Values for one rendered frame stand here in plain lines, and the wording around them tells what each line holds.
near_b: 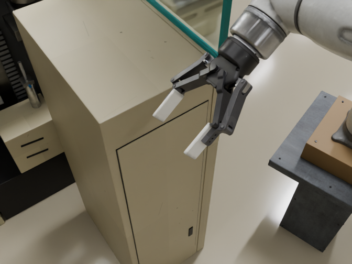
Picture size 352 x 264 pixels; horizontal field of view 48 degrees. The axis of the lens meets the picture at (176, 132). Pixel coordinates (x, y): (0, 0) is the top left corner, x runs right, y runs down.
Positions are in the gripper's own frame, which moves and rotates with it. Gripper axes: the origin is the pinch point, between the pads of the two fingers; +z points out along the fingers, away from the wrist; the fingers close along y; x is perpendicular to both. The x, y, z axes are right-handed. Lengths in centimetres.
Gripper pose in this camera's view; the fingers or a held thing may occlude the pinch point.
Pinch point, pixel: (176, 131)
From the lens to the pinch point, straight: 75.5
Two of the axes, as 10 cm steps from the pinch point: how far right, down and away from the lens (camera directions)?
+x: -6.3, -3.9, -6.7
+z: -6.3, 7.6, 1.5
